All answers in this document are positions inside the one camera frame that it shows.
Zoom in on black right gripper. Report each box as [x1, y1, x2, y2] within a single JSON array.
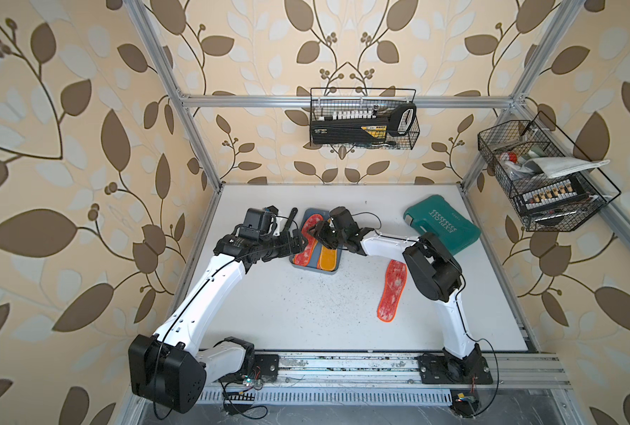
[[307, 219, 347, 249]]

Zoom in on yellow insole vertical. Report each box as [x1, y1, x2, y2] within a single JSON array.
[[318, 247, 338, 272]]

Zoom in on red insole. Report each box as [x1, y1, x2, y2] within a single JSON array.
[[293, 214, 323, 267], [376, 260, 408, 323]]

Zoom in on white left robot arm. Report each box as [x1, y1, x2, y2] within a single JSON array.
[[128, 206, 307, 414]]

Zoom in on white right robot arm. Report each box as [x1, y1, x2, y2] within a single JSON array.
[[306, 206, 499, 385]]

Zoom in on grey-blue storage tray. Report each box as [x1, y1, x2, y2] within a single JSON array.
[[289, 208, 342, 274]]

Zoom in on black yellow tool box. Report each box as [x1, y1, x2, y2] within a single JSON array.
[[310, 118, 389, 145]]

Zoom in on green pipe wrench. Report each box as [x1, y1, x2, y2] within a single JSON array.
[[284, 207, 298, 231]]

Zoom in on green plastic tool case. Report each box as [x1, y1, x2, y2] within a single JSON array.
[[404, 195, 481, 256]]

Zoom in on white folded paper bag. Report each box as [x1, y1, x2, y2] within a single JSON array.
[[522, 157, 610, 179]]

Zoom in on socket bit set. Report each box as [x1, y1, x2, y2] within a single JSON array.
[[522, 179, 588, 211]]

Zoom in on black wire basket back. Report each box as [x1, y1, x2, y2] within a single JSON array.
[[309, 86, 421, 150]]

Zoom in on black wire basket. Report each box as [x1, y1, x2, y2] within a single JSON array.
[[478, 112, 621, 232], [309, 86, 421, 150]]

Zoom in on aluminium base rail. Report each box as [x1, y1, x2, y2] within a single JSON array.
[[128, 350, 571, 407]]

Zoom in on black wire basket right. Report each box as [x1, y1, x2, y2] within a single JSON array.
[[478, 112, 621, 232]]

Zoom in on aluminium frame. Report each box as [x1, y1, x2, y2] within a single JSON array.
[[127, 1, 630, 424]]

